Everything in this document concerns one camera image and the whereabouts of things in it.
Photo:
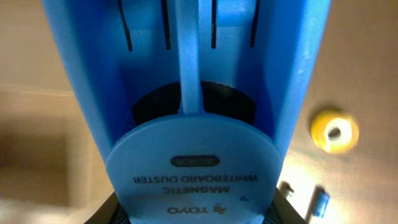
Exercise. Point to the white marker with blue cap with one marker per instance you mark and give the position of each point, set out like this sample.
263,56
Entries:
318,204

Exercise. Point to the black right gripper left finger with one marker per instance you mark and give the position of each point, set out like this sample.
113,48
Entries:
110,212

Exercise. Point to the blue whiteboard duster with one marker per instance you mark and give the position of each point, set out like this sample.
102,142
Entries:
192,104

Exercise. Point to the yellow tape roll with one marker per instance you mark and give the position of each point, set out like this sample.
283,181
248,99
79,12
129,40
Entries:
336,132

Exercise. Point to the brown cardboard box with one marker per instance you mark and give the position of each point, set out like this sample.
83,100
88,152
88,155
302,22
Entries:
47,153

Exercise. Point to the white marker with black cap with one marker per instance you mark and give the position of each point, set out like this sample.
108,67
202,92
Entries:
286,190

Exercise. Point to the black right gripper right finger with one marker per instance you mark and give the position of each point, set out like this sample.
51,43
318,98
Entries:
281,211

